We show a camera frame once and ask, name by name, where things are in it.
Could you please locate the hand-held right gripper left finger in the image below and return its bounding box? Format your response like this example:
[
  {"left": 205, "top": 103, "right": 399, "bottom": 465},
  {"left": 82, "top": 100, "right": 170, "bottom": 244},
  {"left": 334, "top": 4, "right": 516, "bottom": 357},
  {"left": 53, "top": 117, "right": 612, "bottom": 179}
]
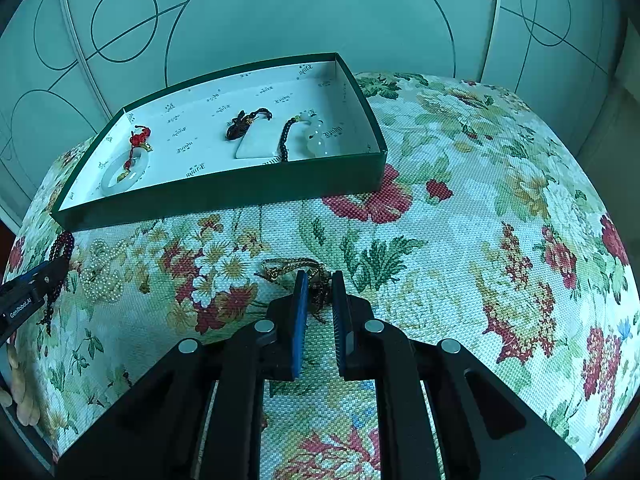
[{"left": 57, "top": 270, "right": 311, "bottom": 480}]

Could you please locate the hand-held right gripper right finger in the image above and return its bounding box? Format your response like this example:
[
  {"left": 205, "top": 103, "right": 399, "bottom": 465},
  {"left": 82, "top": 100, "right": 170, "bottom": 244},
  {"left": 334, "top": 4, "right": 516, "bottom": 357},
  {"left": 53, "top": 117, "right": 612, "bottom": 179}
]
[{"left": 330, "top": 270, "right": 587, "bottom": 480}]

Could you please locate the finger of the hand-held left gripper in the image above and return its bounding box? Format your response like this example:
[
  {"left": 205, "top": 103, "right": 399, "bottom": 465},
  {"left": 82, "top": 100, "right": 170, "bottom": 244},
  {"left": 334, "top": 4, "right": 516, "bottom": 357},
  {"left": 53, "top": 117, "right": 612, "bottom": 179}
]
[
  {"left": 0, "top": 261, "right": 51, "bottom": 295},
  {"left": 27, "top": 258, "right": 71, "bottom": 297}
]

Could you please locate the dark red bead bracelet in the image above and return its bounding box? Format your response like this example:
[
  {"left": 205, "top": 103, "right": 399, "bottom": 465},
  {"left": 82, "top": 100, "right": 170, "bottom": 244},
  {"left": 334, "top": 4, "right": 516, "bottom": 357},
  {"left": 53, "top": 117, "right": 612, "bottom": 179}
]
[{"left": 39, "top": 231, "right": 76, "bottom": 336}]

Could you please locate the gold chain necklace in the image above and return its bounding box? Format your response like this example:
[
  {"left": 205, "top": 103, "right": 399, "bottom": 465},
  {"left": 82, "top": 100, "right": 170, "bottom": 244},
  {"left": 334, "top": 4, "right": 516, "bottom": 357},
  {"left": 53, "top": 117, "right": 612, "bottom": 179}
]
[{"left": 255, "top": 257, "right": 333, "bottom": 323}]

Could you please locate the green cardboard box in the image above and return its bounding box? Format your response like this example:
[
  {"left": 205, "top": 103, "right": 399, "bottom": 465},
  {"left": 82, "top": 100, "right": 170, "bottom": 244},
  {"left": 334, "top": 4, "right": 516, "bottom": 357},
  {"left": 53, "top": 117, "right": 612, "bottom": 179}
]
[{"left": 49, "top": 51, "right": 389, "bottom": 232}]

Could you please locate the jade ring with red cord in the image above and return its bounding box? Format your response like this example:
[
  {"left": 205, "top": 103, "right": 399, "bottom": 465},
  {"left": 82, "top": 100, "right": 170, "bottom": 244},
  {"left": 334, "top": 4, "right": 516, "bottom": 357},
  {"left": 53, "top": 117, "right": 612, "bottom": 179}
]
[{"left": 100, "top": 124, "right": 153, "bottom": 192}]

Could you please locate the white jade bead bracelet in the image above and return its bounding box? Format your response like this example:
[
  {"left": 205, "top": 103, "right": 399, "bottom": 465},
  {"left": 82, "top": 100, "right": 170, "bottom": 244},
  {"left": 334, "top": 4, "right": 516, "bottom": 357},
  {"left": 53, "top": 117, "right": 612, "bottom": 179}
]
[{"left": 277, "top": 107, "right": 331, "bottom": 163}]

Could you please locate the white pendant with dark cord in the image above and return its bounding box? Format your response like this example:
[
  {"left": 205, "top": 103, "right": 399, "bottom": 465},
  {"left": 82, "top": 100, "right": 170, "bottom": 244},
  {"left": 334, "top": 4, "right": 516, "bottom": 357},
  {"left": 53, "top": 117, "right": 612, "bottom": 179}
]
[{"left": 224, "top": 107, "right": 281, "bottom": 161}]

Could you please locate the person's left hand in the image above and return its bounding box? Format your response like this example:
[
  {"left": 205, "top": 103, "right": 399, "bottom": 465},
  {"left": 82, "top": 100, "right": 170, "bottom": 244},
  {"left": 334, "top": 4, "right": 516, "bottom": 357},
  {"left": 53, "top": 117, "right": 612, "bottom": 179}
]
[{"left": 0, "top": 342, "right": 41, "bottom": 427}]

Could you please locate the floral tablecloth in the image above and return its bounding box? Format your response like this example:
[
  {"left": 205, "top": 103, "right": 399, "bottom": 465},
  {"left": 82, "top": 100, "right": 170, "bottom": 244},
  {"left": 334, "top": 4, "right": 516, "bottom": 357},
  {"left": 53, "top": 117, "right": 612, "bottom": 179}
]
[{"left": 2, "top": 71, "right": 632, "bottom": 480}]

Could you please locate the pale patterned wardrobe door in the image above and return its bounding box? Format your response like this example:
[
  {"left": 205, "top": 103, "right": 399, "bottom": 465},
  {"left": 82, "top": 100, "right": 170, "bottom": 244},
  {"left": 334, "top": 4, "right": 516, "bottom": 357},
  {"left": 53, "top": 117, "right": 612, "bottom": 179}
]
[
  {"left": 57, "top": 0, "right": 501, "bottom": 126},
  {"left": 482, "top": 0, "right": 626, "bottom": 126},
  {"left": 0, "top": 0, "right": 113, "bottom": 231}
]

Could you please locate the white pearl necklace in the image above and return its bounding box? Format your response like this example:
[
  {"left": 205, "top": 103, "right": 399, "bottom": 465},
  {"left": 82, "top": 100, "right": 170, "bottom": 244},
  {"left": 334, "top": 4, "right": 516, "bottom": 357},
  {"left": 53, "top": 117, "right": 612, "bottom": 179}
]
[{"left": 80, "top": 239, "right": 128, "bottom": 303}]

